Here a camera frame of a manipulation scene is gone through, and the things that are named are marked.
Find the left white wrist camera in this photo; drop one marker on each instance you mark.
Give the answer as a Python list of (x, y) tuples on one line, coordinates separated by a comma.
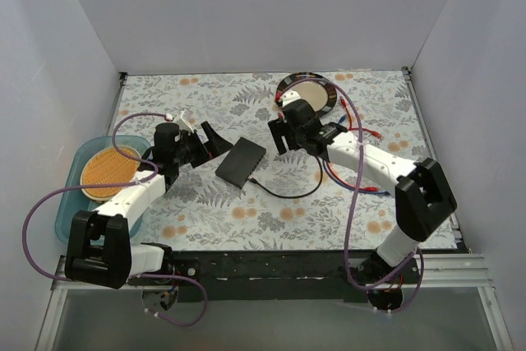
[(185, 121)]

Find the orange woven round plate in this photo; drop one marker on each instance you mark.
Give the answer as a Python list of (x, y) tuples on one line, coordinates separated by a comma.
[(107, 167)]

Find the teal plastic tray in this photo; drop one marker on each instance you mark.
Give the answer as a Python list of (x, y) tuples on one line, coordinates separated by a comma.
[(73, 201)]

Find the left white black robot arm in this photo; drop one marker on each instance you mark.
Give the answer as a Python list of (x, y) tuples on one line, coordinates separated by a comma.
[(99, 249)]

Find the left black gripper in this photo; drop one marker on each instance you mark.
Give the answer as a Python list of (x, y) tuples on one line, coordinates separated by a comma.
[(197, 147)]

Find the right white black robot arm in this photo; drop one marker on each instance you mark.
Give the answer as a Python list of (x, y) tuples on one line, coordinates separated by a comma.
[(422, 195)]

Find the dark rimmed beige plate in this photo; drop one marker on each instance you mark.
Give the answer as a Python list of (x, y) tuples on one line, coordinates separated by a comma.
[(311, 87)]

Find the black network switch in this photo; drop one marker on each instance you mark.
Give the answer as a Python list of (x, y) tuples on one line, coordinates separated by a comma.
[(240, 162)]

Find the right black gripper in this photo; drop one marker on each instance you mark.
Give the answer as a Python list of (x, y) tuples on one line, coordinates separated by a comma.
[(288, 133)]

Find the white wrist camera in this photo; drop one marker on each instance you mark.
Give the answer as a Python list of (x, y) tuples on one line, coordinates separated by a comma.
[(185, 121), (288, 97)]

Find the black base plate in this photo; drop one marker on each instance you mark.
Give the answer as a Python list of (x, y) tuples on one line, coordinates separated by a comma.
[(269, 275)]

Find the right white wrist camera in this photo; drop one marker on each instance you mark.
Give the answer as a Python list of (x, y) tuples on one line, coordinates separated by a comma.
[(288, 97)]

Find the floral tablecloth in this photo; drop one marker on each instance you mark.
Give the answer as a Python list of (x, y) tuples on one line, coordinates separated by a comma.
[(291, 205)]

